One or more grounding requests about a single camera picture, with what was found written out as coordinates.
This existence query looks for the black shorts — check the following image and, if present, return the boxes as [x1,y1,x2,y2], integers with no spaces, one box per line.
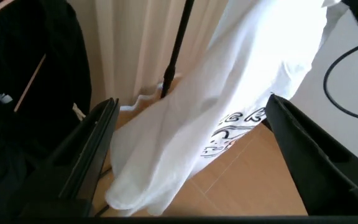
[0,0,93,224]

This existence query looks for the pink clothes hanger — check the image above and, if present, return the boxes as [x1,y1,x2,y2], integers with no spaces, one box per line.
[0,0,47,113]

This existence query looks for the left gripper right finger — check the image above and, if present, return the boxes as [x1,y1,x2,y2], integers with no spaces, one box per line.
[264,93,358,217]

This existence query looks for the white garment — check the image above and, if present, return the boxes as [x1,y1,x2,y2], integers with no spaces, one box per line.
[104,0,350,218]

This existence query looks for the beige curtain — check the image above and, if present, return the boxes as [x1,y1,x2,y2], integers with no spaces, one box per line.
[67,0,229,109]

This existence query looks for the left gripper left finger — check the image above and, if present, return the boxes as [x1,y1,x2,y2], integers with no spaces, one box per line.
[20,97,121,218]

